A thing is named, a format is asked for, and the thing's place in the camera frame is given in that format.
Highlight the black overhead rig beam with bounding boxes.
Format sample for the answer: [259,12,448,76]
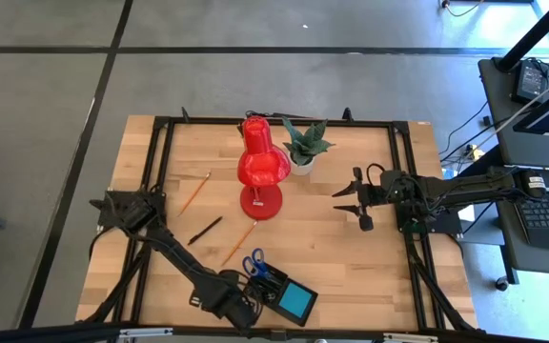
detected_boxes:
[0,321,549,343]

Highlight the blue sticky note pad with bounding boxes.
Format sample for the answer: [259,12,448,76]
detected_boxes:
[278,281,317,320]

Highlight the red desk lamp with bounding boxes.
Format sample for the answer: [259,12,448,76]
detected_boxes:
[235,114,293,222]

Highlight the black pen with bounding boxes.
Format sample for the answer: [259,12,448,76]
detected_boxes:
[187,214,224,247]

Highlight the black mesh desk organizer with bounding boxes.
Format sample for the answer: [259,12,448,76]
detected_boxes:
[244,259,320,329]

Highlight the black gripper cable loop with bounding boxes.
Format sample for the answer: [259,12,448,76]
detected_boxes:
[220,268,257,297]
[365,163,388,188]

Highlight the blue handled scissors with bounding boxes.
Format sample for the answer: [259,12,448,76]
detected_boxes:
[241,247,276,283]

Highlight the snake plant in white pot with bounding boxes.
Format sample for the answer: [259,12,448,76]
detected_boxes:
[281,118,336,177]

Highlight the white paper sheet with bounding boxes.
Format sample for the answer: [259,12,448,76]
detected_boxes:
[458,202,477,224]

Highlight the dark grey side desk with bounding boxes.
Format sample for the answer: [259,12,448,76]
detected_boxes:
[476,55,549,278]

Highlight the black power supply box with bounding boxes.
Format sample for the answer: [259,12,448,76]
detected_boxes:
[511,59,549,104]

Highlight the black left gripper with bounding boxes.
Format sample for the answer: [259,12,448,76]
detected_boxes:
[205,272,269,335]

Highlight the black diagonal pole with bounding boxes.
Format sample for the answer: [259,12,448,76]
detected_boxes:
[495,0,549,73]

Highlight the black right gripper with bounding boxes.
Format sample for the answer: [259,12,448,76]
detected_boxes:
[331,166,395,234]

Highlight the black laptop keyboard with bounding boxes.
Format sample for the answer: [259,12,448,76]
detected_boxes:
[509,185,549,253]

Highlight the black aluminium table frame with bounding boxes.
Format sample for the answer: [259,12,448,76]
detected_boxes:
[74,106,479,334]

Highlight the orange pencil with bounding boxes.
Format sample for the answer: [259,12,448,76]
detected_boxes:
[177,171,213,218]
[220,219,260,268]

